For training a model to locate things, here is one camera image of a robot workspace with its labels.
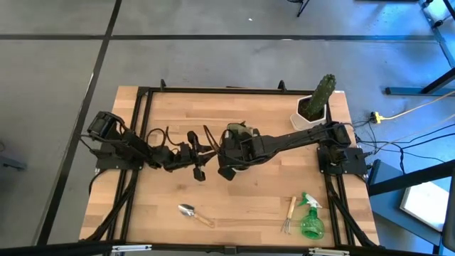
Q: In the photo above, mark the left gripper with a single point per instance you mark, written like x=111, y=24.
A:
x=185, y=160

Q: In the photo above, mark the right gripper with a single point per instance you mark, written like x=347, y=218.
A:
x=236, y=153

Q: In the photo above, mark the cream green-trimmed gardening bag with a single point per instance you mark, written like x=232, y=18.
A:
x=245, y=128

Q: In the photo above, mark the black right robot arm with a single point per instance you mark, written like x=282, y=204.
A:
x=295, y=137

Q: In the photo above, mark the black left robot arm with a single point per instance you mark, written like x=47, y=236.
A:
x=124, y=149

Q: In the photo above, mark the white hexagonal plant pot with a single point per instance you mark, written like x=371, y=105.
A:
x=300, y=122

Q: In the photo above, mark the green cactus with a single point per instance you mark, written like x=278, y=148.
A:
x=321, y=96

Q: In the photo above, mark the green plastic spray bottle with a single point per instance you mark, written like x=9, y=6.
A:
x=313, y=225

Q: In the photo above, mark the yellow power plug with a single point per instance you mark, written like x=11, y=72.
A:
x=377, y=117

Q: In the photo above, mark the black tripod leg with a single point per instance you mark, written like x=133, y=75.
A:
x=302, y=8

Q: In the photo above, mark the blue-grey cabinet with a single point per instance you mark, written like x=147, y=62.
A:
x=387, y=213

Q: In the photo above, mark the black support beam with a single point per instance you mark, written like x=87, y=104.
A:
x=409, y=180

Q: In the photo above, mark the black rig bar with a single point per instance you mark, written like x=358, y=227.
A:
x=53, y=250

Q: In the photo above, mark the blue floor beam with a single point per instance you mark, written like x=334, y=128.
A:
x=409, y=91

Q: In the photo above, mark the white panel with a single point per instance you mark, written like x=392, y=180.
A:
x=424, y=206

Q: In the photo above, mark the black diagonal stand beam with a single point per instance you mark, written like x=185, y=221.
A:
x=440, y=81

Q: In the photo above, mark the grey metal stand beam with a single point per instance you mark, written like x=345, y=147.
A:
x=439, y=33

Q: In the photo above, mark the black aluminium table frame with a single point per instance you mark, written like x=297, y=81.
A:
x=213, y=90

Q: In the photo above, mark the small black camera block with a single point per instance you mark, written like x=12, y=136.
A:
x=230, y=250

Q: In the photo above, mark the silver bracket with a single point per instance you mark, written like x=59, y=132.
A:
x=131, y=248
x=327, y=252

